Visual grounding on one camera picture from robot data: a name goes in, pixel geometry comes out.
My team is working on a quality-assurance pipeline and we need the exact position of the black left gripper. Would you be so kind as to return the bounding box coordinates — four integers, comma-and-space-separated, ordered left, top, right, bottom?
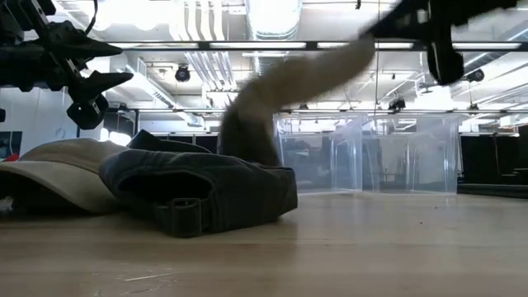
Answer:
0, 20, 135, 131

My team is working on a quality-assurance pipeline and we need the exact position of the beige cap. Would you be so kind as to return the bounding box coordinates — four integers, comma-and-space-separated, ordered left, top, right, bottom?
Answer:
0, 137, 134, 215

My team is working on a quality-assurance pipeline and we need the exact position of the beige hat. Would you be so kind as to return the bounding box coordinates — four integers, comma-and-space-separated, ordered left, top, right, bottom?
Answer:
216, 35, 377, 168

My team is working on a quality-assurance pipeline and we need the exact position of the dark grey strapback cap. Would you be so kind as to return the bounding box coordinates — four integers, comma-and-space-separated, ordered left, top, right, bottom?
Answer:
97, 148, 299, 239

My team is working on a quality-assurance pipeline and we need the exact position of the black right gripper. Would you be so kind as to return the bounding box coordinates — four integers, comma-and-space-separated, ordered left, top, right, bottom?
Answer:
361, 0, 528, 87

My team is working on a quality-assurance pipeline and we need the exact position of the silver ventilation duct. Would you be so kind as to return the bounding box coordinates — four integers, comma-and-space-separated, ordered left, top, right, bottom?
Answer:
245, 0, 303, 75

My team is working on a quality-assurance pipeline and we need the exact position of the clear plastic bin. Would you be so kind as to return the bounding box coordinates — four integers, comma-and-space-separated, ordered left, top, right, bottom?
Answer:
332, 113, 461, 195
273, 114, 366, 195

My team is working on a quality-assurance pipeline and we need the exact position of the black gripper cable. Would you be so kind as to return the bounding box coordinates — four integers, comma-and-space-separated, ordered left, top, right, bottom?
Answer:
83, 0, 100, 37

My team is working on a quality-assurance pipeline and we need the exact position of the black cap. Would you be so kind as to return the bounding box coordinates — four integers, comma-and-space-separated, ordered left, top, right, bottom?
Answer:
126, 129, 214, 155

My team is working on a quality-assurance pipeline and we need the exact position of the dark wall poster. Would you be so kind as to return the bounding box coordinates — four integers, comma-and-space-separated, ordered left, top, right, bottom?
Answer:
0, 130, 24, 160

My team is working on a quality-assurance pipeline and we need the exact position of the dark low bench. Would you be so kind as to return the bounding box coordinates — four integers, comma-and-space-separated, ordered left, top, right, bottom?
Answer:
456, 182, 528, 200

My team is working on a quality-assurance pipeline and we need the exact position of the black ceiling rail with lights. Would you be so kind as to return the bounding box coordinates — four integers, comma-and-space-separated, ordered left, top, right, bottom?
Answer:
119, 106, 528, 116
106, 40, 528, 53

